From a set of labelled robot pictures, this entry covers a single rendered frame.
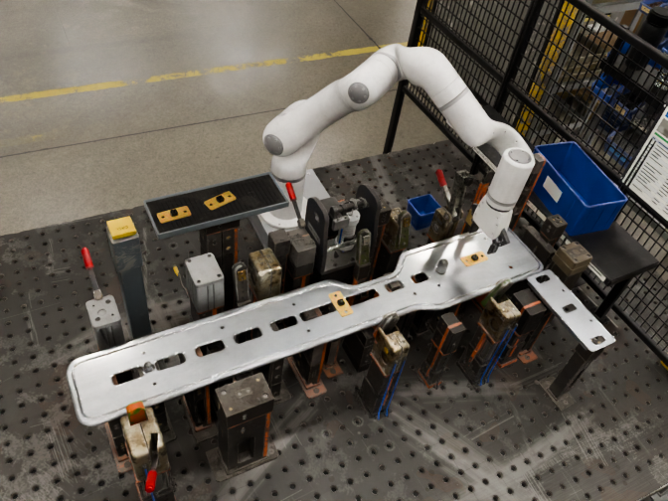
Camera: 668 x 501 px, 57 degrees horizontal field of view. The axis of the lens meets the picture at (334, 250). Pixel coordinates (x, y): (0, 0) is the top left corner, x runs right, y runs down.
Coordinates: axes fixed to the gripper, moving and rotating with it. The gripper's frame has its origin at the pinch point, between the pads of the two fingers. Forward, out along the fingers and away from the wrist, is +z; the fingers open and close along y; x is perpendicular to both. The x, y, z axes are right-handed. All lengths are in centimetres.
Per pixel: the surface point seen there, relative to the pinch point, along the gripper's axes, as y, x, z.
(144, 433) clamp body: 19, -105, 3
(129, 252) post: -30, -95, 0
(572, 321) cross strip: 30.6, 12.6, 8.2
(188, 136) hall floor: -211, -25, 110
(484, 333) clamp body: 20.1, -7.9, 17.0
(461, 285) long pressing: 7.4, -10.2, 8.5
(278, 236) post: -22, -56, -1
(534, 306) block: 21.1, 7.3, 10.3
